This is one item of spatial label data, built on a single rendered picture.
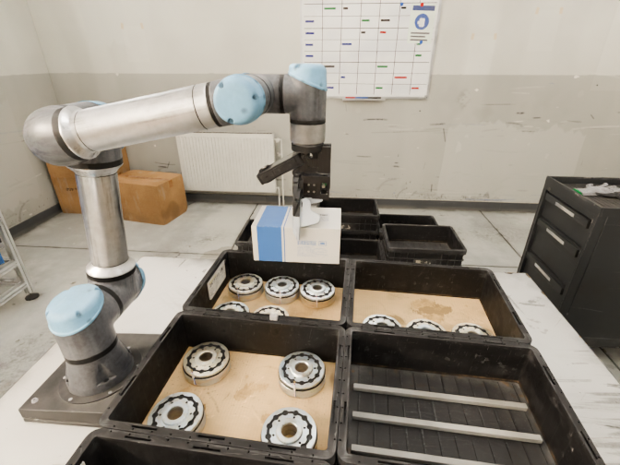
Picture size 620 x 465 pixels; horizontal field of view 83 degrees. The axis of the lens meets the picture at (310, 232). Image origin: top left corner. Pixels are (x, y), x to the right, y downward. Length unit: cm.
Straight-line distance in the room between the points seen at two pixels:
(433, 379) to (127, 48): 384
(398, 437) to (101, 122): 78
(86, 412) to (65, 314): 23
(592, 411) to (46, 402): 131
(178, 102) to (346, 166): 317
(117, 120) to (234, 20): 309
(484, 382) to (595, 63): 360
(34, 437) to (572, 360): 139
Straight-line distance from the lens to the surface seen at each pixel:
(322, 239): 78
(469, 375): 92
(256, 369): 87
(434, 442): 80
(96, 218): 96
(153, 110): 67
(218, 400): 84
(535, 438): 86
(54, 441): 108
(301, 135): 74
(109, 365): 102
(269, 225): 79
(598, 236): 200
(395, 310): 105
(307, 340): 85
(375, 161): 374
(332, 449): 64
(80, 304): 96
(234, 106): 60
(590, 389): 123
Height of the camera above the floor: 147
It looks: 27 degrees down
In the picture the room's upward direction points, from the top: straight up
